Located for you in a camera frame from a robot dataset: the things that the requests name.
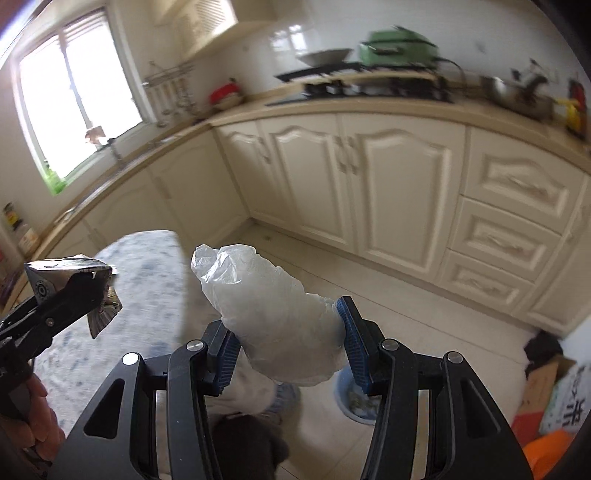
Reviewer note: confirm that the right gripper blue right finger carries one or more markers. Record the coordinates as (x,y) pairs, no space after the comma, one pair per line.
(362,346)

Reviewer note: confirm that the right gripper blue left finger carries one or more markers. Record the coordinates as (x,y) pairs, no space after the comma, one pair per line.
(222,351)

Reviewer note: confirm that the white fluffy plastic bag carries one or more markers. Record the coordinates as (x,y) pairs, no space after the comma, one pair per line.
(288,334)

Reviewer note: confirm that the light blue trash bin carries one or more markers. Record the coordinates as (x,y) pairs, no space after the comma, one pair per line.
(352,401)

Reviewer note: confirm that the chrome kitchen faucet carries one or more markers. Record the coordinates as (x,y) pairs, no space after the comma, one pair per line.
(111,147)

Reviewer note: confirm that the kitchen window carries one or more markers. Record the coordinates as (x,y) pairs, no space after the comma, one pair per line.
(70,79)

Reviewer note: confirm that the person's left hand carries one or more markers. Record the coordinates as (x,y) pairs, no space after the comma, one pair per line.
(41,429)

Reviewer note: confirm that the person's grey shoe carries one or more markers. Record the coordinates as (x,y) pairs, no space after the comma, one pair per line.
(285,400)

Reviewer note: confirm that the large clear lidded jar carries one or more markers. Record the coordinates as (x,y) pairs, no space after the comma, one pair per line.
(28,240)

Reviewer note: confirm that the person's dark trouser leg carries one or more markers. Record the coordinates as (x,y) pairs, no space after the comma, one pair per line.
(248,447)

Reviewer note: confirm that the blue floral white tablecloth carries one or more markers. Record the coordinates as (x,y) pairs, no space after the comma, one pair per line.
(163,307)

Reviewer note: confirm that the yellow label sauce bottle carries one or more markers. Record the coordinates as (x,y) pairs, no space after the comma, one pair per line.
(13,219)

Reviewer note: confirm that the green dish soap bottle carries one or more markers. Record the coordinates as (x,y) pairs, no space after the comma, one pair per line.
(55,184)

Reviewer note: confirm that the cream lower cabinets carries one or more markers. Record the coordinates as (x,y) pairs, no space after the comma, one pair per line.
(489,211)

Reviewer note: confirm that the cream cabinets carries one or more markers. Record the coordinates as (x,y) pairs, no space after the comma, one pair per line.
(203,27)
(489,211)

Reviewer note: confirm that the black cloth on floor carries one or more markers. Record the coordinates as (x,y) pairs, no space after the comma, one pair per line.
(541,350)

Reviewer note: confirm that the cardboard box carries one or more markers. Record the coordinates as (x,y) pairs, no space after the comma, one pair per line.
(536,397)

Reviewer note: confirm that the pink cloth on faucet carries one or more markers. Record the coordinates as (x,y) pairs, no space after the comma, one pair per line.
(96,136)

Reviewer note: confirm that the orange plastic bag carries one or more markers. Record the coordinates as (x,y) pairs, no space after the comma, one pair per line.
(544,453)

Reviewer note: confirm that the white rice sack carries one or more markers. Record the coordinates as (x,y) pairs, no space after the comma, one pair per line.
(569,403)

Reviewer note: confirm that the red lidded container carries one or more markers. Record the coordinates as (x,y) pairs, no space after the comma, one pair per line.
(227,96)

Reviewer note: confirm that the black gas stove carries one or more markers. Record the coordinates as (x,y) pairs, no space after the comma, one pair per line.
(352,80)

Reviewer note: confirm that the steel wok on stove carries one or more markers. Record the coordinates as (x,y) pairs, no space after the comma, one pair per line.
(325,57)

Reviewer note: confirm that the green electric cooker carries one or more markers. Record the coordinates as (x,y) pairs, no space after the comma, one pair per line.
(398,47)

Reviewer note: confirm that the condiment bottles on counter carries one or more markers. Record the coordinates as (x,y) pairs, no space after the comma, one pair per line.
(575,105)

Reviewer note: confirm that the cream upper cabinets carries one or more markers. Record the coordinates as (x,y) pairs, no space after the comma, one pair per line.
(203,27)

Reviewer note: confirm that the wall utensil rail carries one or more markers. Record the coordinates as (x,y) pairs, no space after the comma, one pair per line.
(169,94)

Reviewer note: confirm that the steel pan with handle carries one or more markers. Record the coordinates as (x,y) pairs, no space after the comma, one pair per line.
(522,94)

